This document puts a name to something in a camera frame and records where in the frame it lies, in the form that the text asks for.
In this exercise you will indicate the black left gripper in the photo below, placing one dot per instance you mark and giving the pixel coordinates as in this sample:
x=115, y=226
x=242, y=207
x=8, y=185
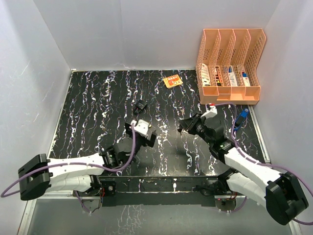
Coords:
x=148, y=141

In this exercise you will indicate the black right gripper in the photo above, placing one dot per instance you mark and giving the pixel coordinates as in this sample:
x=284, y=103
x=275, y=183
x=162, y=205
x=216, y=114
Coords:
x=189, y=124

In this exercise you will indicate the black padlock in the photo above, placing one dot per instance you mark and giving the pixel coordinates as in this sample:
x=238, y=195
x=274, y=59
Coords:
x=139, y=106

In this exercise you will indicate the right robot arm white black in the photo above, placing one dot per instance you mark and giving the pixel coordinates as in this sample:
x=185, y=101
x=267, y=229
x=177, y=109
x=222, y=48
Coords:
x=280, y=193

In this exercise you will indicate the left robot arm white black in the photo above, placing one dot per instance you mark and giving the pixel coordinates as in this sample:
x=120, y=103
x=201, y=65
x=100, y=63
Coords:
x=42, y=174

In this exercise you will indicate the blue stapler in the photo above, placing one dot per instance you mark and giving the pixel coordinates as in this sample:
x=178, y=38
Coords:
x=240, y=119

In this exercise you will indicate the white box in organizer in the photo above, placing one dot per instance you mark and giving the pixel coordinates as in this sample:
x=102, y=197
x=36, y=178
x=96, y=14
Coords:
x=205, y=78

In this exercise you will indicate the orange card pack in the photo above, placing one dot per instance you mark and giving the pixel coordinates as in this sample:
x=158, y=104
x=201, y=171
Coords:
x=172, y=81

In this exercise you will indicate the red black marker items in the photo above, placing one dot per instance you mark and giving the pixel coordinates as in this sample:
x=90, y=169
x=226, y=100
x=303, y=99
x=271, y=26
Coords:
x=218, y=76

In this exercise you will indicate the white blue tube box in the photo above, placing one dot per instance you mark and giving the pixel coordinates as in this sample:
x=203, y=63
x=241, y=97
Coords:
x=232, y=77

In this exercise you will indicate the orange plastic file organizer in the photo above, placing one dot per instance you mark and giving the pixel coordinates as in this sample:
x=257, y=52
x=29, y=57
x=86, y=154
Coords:
x=226, y=65

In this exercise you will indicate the blue red white box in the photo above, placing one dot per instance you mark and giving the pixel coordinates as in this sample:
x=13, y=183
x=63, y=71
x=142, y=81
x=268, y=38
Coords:
x=246, y=79

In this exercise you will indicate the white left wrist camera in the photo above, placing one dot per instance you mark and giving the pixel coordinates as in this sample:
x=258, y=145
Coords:
x=141, y=127

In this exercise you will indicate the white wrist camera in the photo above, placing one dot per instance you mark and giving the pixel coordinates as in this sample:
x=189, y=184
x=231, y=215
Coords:
x=141, y=127
x=211, y=111

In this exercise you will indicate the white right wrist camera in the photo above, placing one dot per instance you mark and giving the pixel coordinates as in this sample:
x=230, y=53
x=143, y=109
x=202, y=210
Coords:
x=211, y=111

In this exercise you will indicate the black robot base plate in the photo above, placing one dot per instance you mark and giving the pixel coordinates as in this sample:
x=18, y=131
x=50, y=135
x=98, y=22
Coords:
x=164, y=190

